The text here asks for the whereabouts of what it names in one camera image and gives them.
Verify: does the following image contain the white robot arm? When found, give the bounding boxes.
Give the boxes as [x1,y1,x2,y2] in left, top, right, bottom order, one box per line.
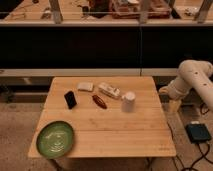
[160,60,213,112]

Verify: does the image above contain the black rectangular eraser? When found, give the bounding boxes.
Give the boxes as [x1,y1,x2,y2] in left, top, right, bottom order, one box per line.
[64,91,77,109]

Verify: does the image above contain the white rectangular box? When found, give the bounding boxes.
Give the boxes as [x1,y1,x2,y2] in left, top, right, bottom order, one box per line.
[98,82,120,99]

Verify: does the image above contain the brown oblong object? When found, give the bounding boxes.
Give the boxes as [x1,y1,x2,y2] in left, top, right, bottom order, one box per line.
[92,95,107,109]

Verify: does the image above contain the white folded cloth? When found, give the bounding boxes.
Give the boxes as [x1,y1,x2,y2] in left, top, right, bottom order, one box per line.
[77,82,94,92]

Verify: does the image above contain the wooden table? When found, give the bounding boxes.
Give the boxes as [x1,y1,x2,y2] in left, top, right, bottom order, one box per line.
[36,77,176,158]

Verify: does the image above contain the green round plate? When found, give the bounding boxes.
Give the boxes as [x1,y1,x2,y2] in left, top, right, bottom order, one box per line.
[36,121,74,159]

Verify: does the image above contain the black power box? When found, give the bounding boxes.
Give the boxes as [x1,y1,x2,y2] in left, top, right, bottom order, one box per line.
[185,124,212,143]

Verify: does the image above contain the black cable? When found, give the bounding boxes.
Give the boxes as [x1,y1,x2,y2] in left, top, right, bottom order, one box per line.
[166,103,213,171]

